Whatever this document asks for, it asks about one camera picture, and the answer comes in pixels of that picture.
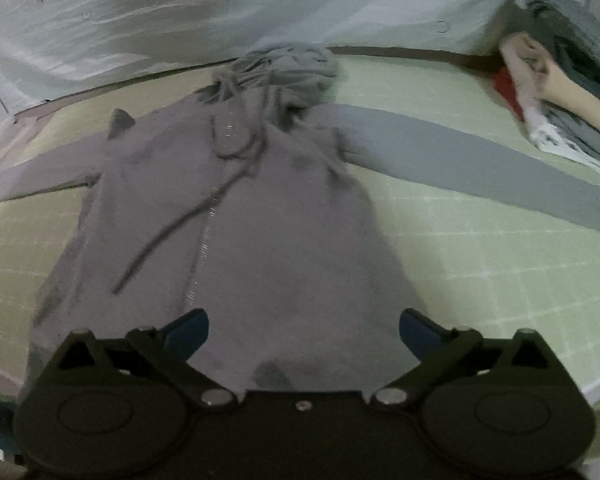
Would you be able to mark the pale carrot print sheet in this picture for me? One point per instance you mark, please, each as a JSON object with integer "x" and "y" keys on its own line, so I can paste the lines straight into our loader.
{"x": 280, "y": 5}

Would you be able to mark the dark patterned folded cloth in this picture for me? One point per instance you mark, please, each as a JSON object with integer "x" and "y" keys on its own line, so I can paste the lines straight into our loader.
{"x": 570, "y": 25}

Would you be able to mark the red folded cloth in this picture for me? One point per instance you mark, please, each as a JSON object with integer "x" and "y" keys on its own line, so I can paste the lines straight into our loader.
{"x": 505, "y": 85}

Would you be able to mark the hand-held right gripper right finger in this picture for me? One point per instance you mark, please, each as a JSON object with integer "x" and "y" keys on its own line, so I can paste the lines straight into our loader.
{"x": 420, "y": 332}

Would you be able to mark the white printed folded cloth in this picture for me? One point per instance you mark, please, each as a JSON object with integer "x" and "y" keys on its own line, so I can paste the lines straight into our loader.
{"x": 550, "y": 141}

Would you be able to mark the grey-blue folded cloth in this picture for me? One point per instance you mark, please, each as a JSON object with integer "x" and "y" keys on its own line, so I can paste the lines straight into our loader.
{"x": 592, "y": 142}

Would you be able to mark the pale pink folded cloth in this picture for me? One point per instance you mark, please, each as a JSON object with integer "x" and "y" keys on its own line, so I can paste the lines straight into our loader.
{"x": 522, "y": 60}

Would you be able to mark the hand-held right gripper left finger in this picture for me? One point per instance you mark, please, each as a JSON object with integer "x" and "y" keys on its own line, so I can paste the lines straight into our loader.
{"x": 187, "y": 332}

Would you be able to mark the green grid mat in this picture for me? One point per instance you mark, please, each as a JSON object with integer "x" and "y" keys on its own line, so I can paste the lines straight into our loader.
{"x": 480, "y": 270}

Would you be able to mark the grey zip hoodie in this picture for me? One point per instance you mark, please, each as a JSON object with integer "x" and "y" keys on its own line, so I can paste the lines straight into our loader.
{"x": 230, "y": 210}

